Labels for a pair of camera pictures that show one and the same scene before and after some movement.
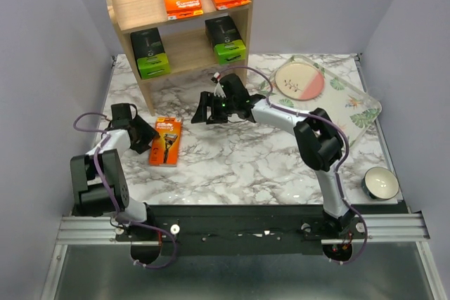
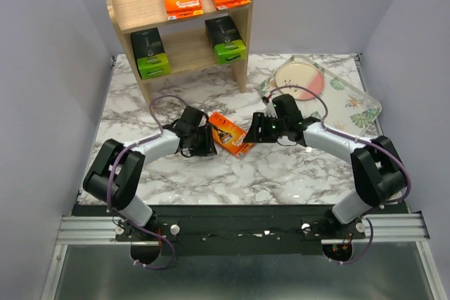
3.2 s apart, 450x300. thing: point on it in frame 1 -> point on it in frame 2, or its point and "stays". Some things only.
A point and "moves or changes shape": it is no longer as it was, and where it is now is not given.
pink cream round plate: (300, 81) stays
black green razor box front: (152, 60) stays
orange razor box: (164, 152) moves or changes shape
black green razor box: (224, 37) stays
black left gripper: (149, 133) -> (209, 145)
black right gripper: (208, 100) -> (252, 135)
